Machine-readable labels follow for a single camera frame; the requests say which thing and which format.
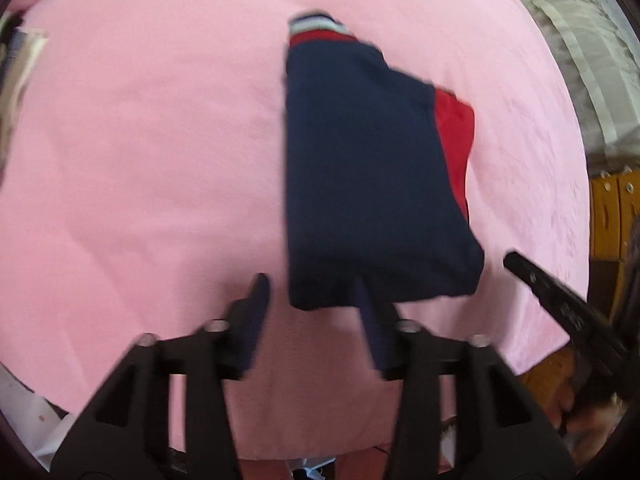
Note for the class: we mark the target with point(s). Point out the pink blanket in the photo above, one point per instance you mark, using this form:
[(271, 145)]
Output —
[(150, 160)]

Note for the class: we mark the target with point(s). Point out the grey patterned curtain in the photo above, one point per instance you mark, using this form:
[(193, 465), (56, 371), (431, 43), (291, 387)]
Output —
[(580, 25)]

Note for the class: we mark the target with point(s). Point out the white dotted bag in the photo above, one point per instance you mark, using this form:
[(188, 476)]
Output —
[(25, 410)]

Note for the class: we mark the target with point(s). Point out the person's right hand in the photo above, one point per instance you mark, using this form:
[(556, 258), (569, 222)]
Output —
[(590, 420)]

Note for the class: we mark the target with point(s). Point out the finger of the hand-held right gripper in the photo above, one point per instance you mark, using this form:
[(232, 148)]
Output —
[(535, 280)]

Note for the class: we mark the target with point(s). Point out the navy and red varsity jacket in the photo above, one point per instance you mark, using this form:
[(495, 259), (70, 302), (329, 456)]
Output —
[(360, 170)]

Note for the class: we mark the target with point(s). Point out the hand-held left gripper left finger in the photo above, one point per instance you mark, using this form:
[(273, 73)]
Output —
[(252, 310)]

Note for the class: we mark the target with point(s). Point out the yellow wooden cabinet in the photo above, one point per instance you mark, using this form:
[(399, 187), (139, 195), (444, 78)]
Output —
[(617, 215)]

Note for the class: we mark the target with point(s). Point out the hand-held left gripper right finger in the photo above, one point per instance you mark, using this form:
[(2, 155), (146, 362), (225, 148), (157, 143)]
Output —
[(372, 320)]

